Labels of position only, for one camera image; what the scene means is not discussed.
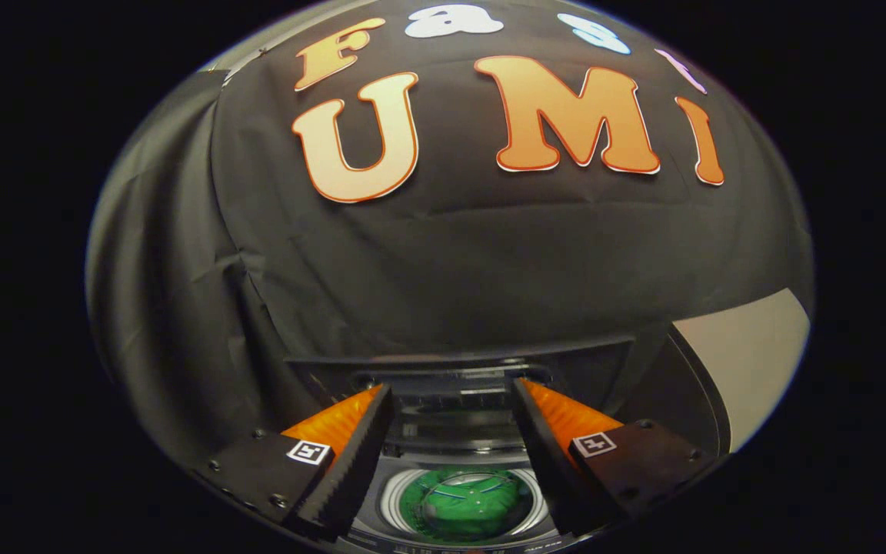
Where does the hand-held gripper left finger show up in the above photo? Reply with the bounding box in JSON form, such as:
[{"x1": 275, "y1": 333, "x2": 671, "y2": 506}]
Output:
[{"x1": 197, "y1": 383, "x2": 395, "y2": 542}]

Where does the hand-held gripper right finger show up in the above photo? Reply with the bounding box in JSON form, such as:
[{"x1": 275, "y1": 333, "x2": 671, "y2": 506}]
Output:
[{"x1": 511, "y1": 375, "x2": 718, "y2": 539}]

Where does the dark washing machine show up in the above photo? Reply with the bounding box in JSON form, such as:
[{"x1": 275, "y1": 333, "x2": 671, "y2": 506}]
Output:
[{"x1": 285, "y1": 327, "x2": 733, "y2": 554}]

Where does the black backdrop cloth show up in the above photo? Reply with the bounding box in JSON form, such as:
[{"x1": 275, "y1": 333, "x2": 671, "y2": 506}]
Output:
[{"x1": 85, "y1": 0, "x2": 814, "y2": 479}]

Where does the green polo shirt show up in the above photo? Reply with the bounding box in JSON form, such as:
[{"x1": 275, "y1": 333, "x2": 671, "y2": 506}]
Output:
[{"x1": 399, "y1": 468, "x2": 535, "y2": 543}]

